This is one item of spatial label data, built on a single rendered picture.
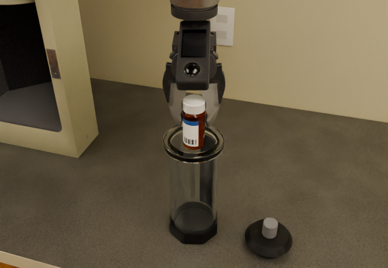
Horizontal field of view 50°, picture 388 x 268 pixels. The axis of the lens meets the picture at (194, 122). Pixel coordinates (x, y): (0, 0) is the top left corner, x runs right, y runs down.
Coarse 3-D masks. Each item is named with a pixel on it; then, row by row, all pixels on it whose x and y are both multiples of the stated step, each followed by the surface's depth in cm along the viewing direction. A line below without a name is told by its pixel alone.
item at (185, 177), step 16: (176, 128) 77; (208, 128) 77; (176, 144) 78; (208, 144) 79; (176, 160) 73; (208, 160) 71; (176, 176) 75; (192, 176) 73; (208, 176) 74; (176, 192) 77; (192, 192) 75; (208, 192) 77; (176, 208) 79; (192, 208) 78; (208, 208) 79; (176, 224) 82; (192, 224) 80; (208, 224) 81
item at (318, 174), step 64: (128, 128) 116; (256, 128) 116; (320, 128) 116; (384, 128) 116; (0, 192) 95; (64, 192) 95; (128, 192) 95; (256, 192) 95; (320, 192) 95; (384, 192) 95; (0, 256) 83; (64, 256) 80; (128, 256) 80; (192, 256) 80; (256, 256) 80; (320, 256) 80; (384, 256) 80
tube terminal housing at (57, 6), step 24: (48, 0) 84; (72, 0) 92; (48, 24) 86; (72, 24) 93; (48, 48) 89; (72, 48) 95; (72, 72) 96; (72, 96) 98; (72, 120) 100; (24, 144) 109; (48, 144) 106; (72, 144) 103
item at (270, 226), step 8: (256, 224) 83; (264, 224) 79; (272, 224) 79; (280, 224) 83; (248, 232) 81; (256, 232) 81; (264, 232) 79; (272, 232) 79; (280, 232) 81; (288, 232) 81; (248, 240) 80; (256, 240) 79; (264, 240) 79; (272, 240) 79; (280, 240) 79; (288, 240) 79; (256, 248) 79; (264, 248) 78; (272, 248) 78; (280, 248) 78; (288, 248) 79; (264, 256) 80; (272, 256) 78
